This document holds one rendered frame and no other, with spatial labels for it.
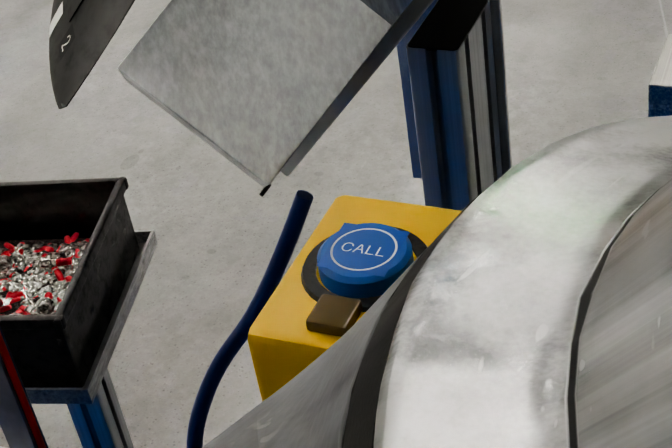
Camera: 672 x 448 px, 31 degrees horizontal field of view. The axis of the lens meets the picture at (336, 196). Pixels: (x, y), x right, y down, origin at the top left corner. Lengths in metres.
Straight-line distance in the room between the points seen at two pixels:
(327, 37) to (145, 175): 1.78
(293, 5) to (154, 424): 1.27
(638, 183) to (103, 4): 0.88
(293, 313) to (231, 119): 0.36
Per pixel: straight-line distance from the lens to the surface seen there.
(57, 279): 0.96
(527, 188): 0.17
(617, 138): 0.18
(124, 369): 2.14
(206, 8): 0.85
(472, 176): 1.06
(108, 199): 0.95
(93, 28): 1.02
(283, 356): 0.49
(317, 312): 0.49
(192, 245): 2.37
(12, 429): 0.76
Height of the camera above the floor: 1.39
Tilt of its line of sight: 35 degrees down
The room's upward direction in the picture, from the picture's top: 10 degrees counter-clockwise
